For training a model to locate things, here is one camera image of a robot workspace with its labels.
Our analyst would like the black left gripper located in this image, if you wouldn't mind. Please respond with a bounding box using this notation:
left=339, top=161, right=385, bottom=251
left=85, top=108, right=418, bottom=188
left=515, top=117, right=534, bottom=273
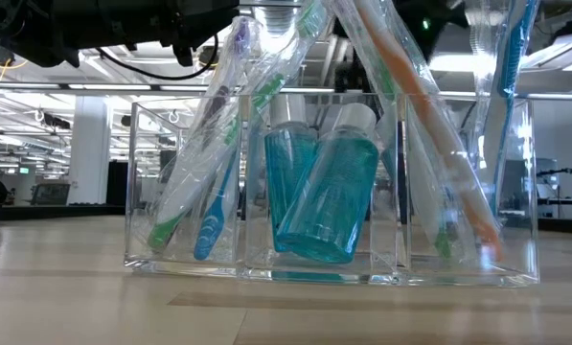
left=170, top=0, right=241, bottom=68

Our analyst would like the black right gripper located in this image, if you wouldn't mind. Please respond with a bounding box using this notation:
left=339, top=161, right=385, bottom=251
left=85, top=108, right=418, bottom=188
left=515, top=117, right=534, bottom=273
left=395, top=0, right=467, bottom=61

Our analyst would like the purple white toothbrush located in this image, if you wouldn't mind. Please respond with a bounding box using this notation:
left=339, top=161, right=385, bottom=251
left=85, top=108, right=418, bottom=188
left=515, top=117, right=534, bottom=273
left=160, top=16, right=254, bottom=226

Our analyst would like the orange white toothbrush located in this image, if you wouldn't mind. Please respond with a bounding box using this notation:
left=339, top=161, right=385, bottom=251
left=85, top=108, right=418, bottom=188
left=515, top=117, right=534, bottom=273
left=352, top=0, right=505, bottom=264

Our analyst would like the green white toothbrush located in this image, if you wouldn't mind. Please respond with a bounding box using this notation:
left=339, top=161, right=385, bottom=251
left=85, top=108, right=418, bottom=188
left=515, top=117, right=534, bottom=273
left=146, top=0, right=330, bottom=253
left=331, top=0, right=459, bottom=263

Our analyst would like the blue white toothbrush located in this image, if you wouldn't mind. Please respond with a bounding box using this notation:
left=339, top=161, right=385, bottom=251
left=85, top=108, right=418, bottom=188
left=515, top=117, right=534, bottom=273
left=193, top=143, right=241, bottom=263
left=471, top=0, right=540, bottom=217

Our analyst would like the white building column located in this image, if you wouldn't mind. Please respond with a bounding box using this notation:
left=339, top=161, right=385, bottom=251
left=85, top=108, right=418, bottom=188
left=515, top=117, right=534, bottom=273
left=68, top=95, right=112, bottom=205

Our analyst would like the black background cabinet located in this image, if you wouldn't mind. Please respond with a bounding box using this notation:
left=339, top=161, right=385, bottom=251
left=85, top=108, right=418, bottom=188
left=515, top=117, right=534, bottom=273
left=105, top=160, right=128, bottom=207

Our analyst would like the dark background screen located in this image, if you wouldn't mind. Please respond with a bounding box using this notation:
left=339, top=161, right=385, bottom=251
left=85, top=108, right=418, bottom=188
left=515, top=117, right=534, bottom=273
left=31, top=183, right=71, bottom=206

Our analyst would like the clear acrylic three-compartment organizer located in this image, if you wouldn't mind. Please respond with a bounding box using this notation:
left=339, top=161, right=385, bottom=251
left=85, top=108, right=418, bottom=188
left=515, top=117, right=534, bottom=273
left=124, top=90, right=540, bottom=288

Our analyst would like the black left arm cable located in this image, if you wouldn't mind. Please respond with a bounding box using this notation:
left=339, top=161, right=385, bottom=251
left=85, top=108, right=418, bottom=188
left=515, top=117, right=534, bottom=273
left=95, top=33, right=219, bottom=81

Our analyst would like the grey horizontal rail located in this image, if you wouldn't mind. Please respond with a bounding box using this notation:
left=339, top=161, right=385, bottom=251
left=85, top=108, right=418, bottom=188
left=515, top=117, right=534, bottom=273
left=0, top=80, right=572, bottom=102

